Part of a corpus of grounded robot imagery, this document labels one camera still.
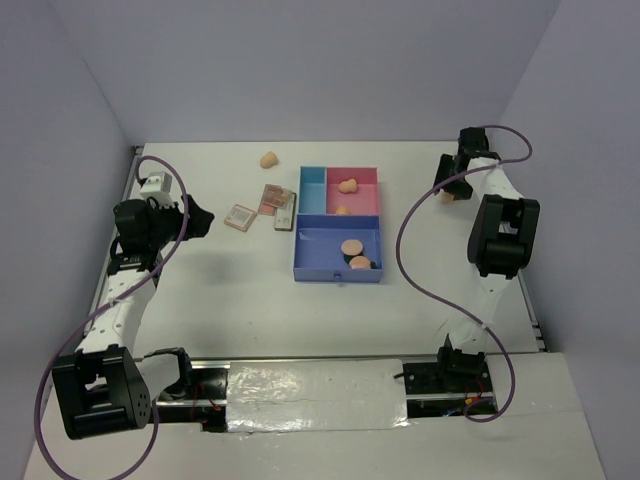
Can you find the tan gourd-shaped makeup sponge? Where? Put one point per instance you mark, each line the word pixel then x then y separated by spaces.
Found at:
pixel 446 198

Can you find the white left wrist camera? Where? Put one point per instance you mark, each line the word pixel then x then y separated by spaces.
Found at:
pixel 157 189

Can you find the aluminium table edge rail left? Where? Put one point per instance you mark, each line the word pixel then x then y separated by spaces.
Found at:
pixel 99 291

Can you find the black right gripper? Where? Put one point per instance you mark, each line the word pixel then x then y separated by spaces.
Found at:
pixel 446 164

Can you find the three-colour compartment organizer tray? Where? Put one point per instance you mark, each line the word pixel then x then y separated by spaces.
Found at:
pixel 319 233

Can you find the pink round powder puff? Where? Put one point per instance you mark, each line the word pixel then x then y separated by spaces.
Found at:
pixel 352 247

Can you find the silver tape covered panel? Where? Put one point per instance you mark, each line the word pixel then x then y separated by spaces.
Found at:
pixel 323 395

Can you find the patterned eyeshadow palette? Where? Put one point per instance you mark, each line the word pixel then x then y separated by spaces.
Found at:
pixel 275 196

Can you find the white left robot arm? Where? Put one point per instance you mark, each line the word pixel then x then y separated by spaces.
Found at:
pixel 101 387

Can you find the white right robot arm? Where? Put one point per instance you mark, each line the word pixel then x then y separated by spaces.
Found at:
pixel 456 360

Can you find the pink blush palette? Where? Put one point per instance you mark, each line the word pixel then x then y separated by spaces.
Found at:
pixel 267 206

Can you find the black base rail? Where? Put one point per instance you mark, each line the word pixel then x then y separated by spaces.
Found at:
pixel 203 401

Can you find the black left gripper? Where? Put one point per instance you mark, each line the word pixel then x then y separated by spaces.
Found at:
pixel 198 222

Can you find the orange square blush palette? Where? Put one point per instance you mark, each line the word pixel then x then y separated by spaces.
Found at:
pixel 240 218

